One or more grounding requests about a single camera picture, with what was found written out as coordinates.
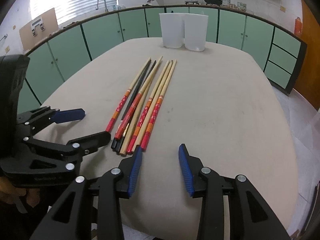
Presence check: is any red-handled crossing chopstick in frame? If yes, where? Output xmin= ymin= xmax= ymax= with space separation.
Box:
xmin=114 ymin=56 xmax=163 ymax=140

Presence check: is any person's left hand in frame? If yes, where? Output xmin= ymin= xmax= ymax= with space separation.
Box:
xmin=1 ymin=177 xmax=40 ymax=213

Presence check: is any white plastic container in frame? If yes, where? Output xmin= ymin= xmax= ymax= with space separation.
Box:
xmin=159 ymin=13 xmax=185 ymax=48
xmin=184 ymin=14 xmax=208 ymax=51

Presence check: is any plain bamboo chopstick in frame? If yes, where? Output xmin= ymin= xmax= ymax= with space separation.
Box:
xmin=120 ymin=81 xmax=152 ymax=157

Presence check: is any orange gas cylinder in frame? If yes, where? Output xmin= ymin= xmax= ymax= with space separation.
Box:
xmin=294 ymin=17 xmax=302 ymax=36

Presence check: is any right white plastic container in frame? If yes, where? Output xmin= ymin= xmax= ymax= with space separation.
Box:
xmin=184 ymin=14 xmax=208 ymax=51

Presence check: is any black wok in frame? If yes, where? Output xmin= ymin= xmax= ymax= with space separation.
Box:
xmin=204 ymin=0 xmax=222 ymax=6

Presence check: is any cardboard box on counter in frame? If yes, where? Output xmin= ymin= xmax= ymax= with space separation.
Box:
xmin=19 ymin=8 xmax=59 ymax=51

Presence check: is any green base cabinet run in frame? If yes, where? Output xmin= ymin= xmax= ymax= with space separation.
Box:
xmin=18 ymin=5 xmax=307 ymax=112

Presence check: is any chrome kitchen faucet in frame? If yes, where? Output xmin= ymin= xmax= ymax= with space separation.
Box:
xmin=96 ymin=0 xmax=109 ymax=13

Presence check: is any wooden door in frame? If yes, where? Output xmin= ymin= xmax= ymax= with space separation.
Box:
xmin=294 ymin=1 xmax=320 ymax=109

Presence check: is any left white plastic container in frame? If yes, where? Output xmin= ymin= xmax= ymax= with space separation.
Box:
xmin=159 ymin=13 xmax=185 ymax=48

